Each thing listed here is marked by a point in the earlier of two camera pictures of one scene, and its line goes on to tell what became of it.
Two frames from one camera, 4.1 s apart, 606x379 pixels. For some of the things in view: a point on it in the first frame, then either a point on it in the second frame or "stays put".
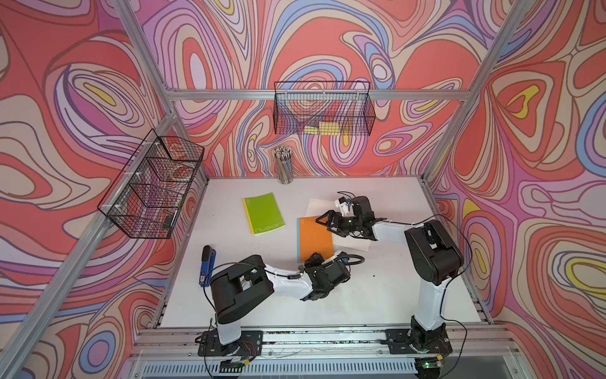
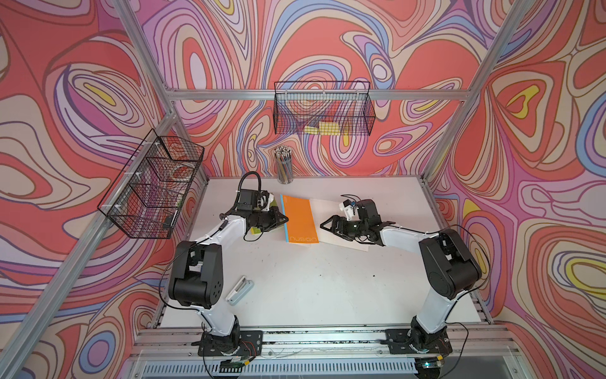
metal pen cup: [284, 164] stays put
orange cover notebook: [313, 237] → [301, 227]
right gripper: [337, 215] stays put
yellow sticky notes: [324, 128] stays put
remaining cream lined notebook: [319, 207] stays put
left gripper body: [316, 266] → [263, 219]
